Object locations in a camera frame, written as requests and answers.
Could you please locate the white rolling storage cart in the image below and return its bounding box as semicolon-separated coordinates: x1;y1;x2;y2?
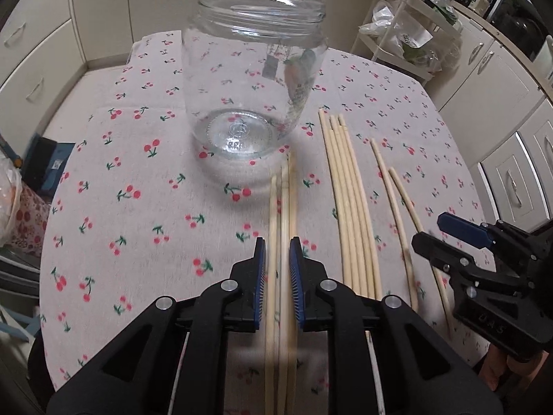
350;0;462;84

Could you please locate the blue dustpan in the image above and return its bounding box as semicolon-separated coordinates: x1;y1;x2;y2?
21;134;75;201

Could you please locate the floral trash bin with bag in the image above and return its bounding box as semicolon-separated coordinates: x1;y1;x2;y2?
0;156;50;258

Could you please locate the clear glass jar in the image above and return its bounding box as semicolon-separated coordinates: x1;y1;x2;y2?
183;0;327;159

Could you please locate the cherry print tablecloth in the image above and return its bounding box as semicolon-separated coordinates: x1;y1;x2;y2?
39;32;484;391

